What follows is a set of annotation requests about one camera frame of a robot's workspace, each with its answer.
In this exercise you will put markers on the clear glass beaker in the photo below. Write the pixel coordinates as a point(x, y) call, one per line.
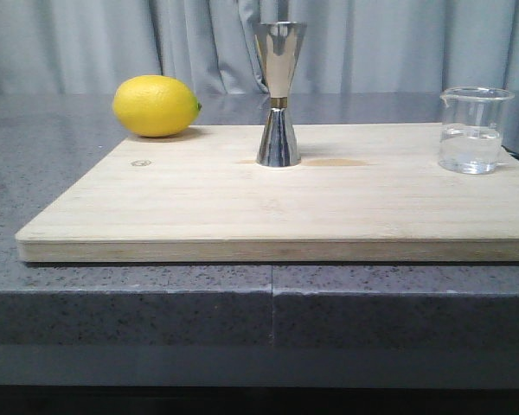
point(473, 120)

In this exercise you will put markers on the yellow lemon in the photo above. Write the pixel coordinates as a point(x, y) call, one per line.
point(155, 105)

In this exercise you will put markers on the wooden cutting board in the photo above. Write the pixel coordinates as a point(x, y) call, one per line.
point(362, 192)

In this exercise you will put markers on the grey curtain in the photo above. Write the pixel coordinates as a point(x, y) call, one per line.
point(350, 46)

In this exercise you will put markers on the steel double jigger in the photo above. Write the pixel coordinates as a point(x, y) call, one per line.
point(278, 45)

